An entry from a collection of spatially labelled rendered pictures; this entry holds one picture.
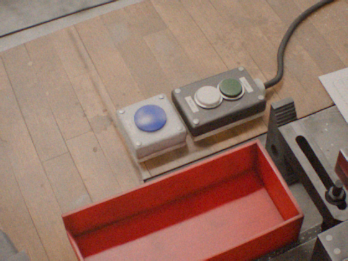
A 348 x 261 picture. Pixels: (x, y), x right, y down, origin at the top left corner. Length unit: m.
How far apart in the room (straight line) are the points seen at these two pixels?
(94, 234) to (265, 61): 0.35
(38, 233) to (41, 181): 0.08
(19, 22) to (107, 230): 1.63
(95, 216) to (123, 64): 0.27
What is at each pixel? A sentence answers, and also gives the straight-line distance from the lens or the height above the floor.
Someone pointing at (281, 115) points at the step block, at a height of 0.98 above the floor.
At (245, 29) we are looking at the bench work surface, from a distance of 1.12.
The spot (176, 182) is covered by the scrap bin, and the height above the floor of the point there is 0.94.
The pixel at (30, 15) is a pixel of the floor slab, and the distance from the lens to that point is 2.49.
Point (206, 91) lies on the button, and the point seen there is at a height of 0.94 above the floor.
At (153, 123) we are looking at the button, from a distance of 0.95.
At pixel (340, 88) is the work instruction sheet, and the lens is 1.06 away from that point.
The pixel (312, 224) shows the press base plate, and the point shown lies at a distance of 0.93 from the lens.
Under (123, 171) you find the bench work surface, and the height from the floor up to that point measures 0.90.
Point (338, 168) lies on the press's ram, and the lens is 0.71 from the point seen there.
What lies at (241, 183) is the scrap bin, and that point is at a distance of 0.94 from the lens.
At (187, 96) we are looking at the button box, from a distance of 0.99.
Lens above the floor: 1.70
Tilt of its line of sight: 54 degrees down
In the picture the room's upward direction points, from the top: 1 degrees counter-clockwise
